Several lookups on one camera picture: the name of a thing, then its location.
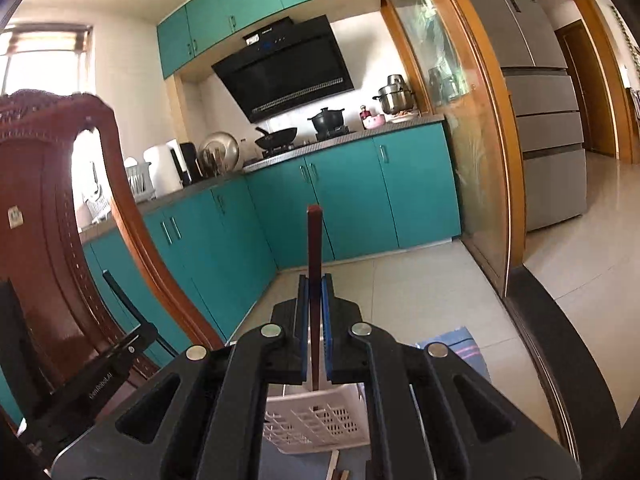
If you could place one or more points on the pink container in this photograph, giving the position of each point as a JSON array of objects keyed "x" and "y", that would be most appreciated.
[{"x": 372, "y": 120}]

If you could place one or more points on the stainless steel pot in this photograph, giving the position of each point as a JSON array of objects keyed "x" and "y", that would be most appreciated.
[{"x": 395, "y": 97}]

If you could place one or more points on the black range hood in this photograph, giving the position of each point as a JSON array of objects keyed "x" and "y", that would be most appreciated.
[{"x": 285, "y": 72}]

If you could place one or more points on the teal lower kitchen cabinet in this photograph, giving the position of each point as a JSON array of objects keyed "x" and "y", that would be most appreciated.
[{"x": 350, "y": 195}]

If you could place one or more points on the grey kitchen countertop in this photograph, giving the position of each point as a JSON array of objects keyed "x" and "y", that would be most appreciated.
[{"x": 350, "y": 137}]

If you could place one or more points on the gas stove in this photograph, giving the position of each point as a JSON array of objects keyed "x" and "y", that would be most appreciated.
[{"x": 310, "y": 142}]

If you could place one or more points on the brown wooden door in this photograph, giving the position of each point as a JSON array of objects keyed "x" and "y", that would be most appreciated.
[{"x": 587, "y": 95}]

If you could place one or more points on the white chopstick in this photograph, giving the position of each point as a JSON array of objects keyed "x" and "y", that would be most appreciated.
[{"x": 333, "y": 466}]

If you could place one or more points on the white kitchen appliance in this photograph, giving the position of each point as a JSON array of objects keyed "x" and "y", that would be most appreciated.
[{"x": 160, "y": 167}]

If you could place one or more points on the grey refrigerator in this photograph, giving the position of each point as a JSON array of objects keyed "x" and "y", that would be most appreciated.
[{"x": 530, "y": 85}]

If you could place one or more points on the white dish rack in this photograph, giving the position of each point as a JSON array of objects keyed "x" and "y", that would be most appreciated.
[{"x": 137, "y": 180}]

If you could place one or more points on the steel wok lid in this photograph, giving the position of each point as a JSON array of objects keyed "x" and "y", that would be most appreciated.
[{"x": 222, "y": 152}]

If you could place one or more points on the window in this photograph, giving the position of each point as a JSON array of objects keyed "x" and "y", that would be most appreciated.
[{"x": 45, "y": 62}]

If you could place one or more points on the teal upper kitchen cabinet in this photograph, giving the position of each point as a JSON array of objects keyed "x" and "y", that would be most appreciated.
[{"x": 250, "y": 0}]

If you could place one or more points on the carved wooden chair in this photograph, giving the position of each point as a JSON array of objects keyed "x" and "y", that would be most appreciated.
[{"x": 40, "y": 210}]

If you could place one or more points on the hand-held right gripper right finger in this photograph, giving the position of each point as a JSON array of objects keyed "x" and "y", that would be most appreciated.
[{"x": 326, "y": 330}]

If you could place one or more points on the wooden framed glass sliding door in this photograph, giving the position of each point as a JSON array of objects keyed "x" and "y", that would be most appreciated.
[{"x": 465, "y": 110}]

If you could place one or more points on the black wok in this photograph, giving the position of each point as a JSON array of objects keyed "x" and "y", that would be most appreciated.
[{"x": 277, "y": 137}]

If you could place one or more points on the black cooking pot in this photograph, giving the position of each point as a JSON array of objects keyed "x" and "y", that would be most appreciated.
[{"x": 326, "y": 121}]

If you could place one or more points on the teal kitchen cabinet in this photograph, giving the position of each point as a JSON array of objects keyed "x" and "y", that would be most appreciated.
[
  {"x": 250, "y": 0},
  {"x": 350, "y": 195}
]

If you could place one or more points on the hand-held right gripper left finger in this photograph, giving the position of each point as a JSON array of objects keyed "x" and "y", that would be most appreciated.
[{"x": 302, "y": 330}]

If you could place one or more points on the white plastic utensil basket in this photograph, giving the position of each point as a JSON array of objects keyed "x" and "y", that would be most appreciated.
[{"x": 310, "y": 420}]

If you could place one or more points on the black chopstick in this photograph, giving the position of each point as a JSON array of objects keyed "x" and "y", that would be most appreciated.
[{"x": 122, "y": 297}]

